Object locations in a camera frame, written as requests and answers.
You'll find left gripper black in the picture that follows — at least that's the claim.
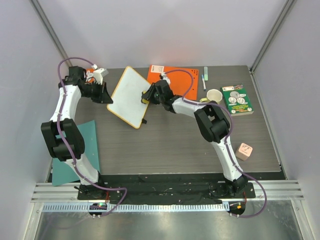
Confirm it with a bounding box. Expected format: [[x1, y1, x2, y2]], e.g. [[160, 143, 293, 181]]
[[83, 80, 114, 104]]

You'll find yellow whiteboard eraser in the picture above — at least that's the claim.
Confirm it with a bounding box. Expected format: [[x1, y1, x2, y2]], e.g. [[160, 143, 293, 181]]
[[141, 98, 150, 104]]

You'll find whiteboard with yellow frame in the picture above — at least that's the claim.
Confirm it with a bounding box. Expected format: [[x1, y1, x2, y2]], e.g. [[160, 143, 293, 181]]
[[106, 66, 151, 129]]

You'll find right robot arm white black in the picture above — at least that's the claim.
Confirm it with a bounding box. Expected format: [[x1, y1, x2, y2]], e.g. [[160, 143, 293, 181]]
[[141, 80, 248, 198]]

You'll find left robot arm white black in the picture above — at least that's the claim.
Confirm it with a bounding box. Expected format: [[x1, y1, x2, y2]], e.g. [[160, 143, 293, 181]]
[[40, 65, 113, 200]]

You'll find blue whiteboard marker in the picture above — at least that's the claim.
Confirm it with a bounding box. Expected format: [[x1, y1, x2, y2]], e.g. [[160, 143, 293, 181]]
[[201, 74, 207, 91]]

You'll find orange paperback book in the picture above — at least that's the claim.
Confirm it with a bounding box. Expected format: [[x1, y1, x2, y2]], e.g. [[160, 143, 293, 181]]
[[85, 68, 96, 82]]

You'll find orange notebook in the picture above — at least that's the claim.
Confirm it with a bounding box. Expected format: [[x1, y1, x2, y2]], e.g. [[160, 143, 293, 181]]
[[147, 64, 200, 101]]

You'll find pale yellow mug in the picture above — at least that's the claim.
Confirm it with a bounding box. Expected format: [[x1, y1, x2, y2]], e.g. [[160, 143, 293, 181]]
[[199, 89, 223, 104]]

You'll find teal mat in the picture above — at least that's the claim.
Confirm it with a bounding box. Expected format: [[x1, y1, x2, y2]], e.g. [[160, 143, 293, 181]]
[[52, 120, 100, 186]]

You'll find green coin book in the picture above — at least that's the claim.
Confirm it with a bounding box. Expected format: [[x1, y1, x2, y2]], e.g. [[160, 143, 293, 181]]
[[220, 84, 254, 116]]

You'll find pink wooden block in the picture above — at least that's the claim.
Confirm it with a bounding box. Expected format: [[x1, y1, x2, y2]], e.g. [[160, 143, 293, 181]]
[[235, 143, 253, 161]]

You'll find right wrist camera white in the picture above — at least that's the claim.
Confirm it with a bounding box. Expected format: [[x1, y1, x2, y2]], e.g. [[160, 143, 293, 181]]
[[159, 72, 171, 85]]

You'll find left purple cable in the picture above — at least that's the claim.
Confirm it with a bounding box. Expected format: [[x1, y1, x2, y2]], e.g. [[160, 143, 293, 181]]
[[57, 57, 128, 217]]

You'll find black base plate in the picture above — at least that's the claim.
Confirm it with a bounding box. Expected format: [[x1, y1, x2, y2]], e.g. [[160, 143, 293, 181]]
[[77, 173, 256, 205]]

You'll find white slotted cable duct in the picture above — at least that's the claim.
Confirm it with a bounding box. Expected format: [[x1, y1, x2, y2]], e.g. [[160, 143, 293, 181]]
[[42, 202, 230, 213]]

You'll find left aluminium corner post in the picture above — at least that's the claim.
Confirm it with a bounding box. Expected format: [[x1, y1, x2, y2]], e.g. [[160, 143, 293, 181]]
[[29, 0, 69, 59]]

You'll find aluminium corner post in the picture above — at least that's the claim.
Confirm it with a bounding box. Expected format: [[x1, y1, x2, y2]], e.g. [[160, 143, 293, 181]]
[[29, 0, 69, 59], [249, 0, 297, 74]]

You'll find aluminium front rail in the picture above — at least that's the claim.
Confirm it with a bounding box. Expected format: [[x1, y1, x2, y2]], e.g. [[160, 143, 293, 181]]
[[31, 180, 304, 203]]

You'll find right aluminium corner post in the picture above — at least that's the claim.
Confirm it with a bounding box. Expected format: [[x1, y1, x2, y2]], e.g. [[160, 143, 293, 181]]
[[249, 0, 297, 74]]

